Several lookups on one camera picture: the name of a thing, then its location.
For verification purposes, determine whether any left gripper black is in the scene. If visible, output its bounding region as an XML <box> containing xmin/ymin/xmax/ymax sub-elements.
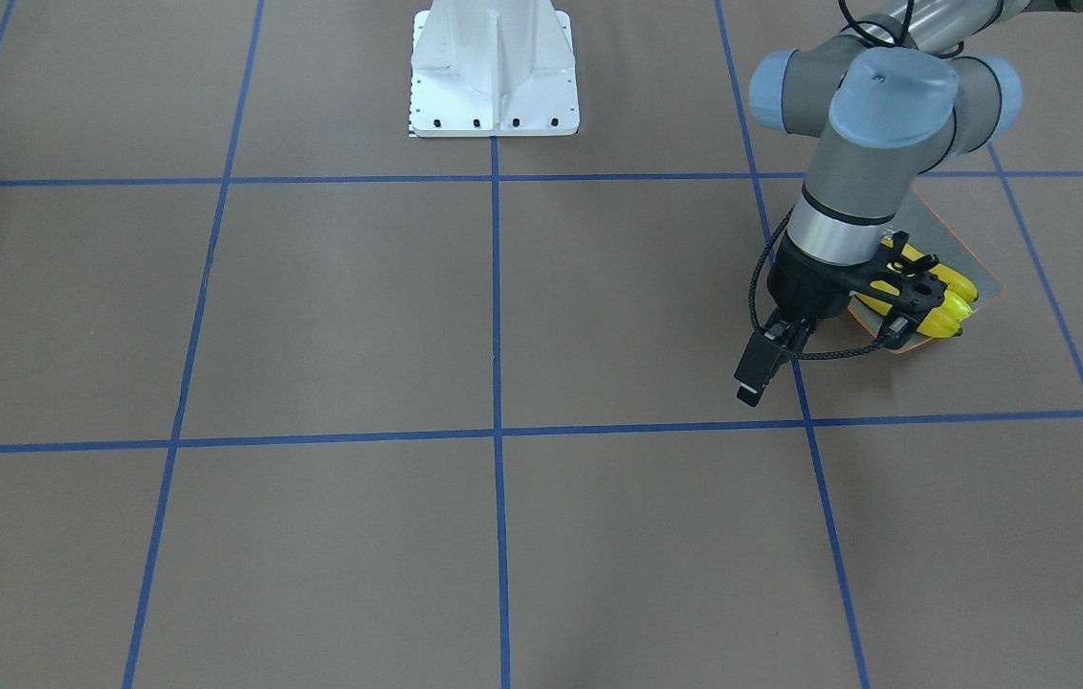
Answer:
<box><xmin>734</xmin><ymin>235</ymin><xmax>877</xmax><ymax>407</ymax></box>

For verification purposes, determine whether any yellow banana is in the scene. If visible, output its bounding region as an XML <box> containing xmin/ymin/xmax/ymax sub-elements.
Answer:
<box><xmin>857</xmin><ymin>294</ymin><xmax>973</xmax><ymax>339</ymax></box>
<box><xmin>925</xmin><ymin>291</ymin><xmax>974</xmax><ymax>332</ymax></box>
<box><xmin>934</xmin><ymin>263</ymin><xmax>979</xmax><ymax>304</ymax></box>

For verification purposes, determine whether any yellow banana top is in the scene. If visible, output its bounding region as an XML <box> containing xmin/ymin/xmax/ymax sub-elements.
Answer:
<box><xmin>934</xmin><ymin>263</ymin><xmax>979</xmax><ymax>304</ymax></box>

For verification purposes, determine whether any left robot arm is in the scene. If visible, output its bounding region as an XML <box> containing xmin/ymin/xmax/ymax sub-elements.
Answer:
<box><xmin>735</xmin><ymin>1</ymin><xmax>1083</xmax><ymax>406</ymax></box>

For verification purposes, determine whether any grey square plate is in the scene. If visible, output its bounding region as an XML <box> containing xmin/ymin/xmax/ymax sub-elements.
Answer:
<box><xmin>848</xmin><ymin>191</ymin><xmax>1005</xmax><ymax>356</ymax></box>

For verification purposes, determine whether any white pillar base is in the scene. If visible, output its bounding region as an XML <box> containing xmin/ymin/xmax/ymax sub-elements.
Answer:
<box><xmin>408</xmin><ymin>1</ymin><xmax>580</xmax><ymax>137</ymax></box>

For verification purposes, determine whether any black camera cable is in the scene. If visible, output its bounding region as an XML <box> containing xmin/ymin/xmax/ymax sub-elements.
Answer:
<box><xmin>748</xmin><ymin>233</ymin><xmax>896</xmax><ymax>363</ymax></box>

